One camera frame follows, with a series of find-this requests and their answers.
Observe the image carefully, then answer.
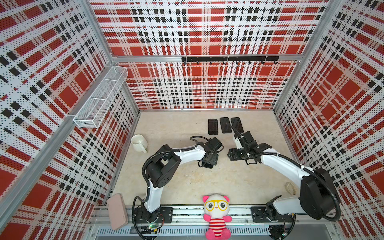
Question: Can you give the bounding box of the white wire mesh basket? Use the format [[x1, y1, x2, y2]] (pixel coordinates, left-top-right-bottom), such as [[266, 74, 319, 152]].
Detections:
[[74, 66, 128, 129]]

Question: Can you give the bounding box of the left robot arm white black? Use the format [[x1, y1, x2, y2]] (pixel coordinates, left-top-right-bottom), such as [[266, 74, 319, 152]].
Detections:
[[142, 136, 224, 213]]

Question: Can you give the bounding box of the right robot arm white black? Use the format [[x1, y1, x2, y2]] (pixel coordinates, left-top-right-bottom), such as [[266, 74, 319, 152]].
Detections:
[[228, 130, 341, 222]]

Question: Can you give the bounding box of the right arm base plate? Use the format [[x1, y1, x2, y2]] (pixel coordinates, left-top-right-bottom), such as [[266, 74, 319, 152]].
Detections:
[[251, 206, 293, 224]]

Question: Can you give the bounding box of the pink panda plush toy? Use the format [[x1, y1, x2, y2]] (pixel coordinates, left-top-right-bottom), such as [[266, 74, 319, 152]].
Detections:
[[203, 194, 232, 240]]

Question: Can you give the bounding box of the black wall hook rail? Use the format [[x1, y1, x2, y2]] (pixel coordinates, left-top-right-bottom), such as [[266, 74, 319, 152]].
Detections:
[[181, 56, 280, 63]]

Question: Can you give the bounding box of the white mug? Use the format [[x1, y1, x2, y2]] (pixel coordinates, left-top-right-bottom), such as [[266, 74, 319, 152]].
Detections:
[[131, 135, 148, 153]]

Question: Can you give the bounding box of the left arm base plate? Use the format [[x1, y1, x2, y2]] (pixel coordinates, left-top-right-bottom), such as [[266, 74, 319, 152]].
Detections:
[[132, 207, 174, 224]]

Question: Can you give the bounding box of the black phone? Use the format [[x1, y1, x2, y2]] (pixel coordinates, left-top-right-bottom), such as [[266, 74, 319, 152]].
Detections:
[[231, 117, 244, 133], [220, 117, 232, 134]]

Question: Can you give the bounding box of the pink phone case at edge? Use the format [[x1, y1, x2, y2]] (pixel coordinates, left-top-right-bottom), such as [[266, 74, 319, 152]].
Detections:
[[107, 194, 129, 231]]

